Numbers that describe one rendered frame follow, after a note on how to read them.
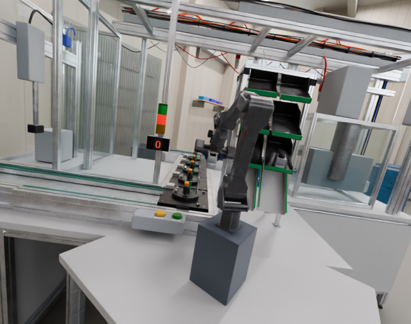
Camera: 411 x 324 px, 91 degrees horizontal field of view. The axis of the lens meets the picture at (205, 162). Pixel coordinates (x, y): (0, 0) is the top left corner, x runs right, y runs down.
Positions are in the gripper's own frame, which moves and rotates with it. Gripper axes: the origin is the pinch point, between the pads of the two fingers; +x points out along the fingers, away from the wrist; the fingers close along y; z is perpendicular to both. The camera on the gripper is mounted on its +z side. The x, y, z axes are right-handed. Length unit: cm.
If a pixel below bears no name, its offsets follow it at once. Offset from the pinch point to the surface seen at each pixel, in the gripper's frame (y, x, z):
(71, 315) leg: 40, 24, -64
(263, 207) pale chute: -29.6, 11.0, -16.0
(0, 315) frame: 78, 57, -68
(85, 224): 48, 22, -34
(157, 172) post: 25.8, 28.8, 2.8
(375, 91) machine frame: -154, 5, 123
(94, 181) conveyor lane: 58, 36, -6
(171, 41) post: 31, -23, 49
